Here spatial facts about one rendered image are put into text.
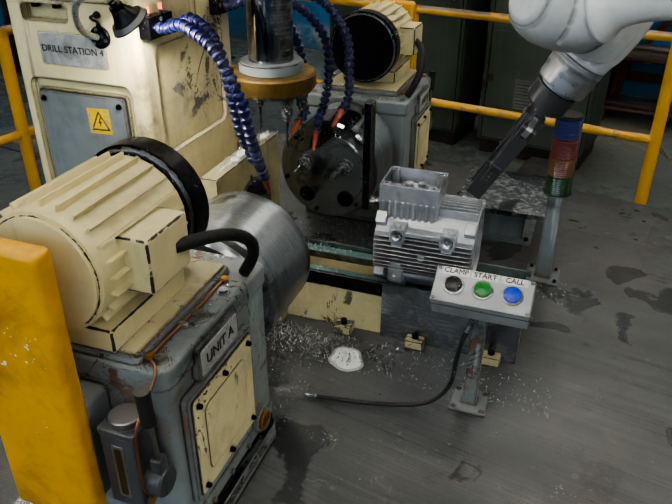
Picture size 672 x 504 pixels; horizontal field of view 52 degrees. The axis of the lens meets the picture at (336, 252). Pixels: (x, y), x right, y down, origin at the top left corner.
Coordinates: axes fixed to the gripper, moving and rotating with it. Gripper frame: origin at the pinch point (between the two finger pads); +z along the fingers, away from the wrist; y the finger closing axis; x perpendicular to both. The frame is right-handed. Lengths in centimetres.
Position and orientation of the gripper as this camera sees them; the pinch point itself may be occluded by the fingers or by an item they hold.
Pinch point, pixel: (485, 176)
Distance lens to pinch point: 131.3
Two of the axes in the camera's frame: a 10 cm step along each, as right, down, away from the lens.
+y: -3.4, 4.6, -8.2
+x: 8.1, 5.8, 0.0
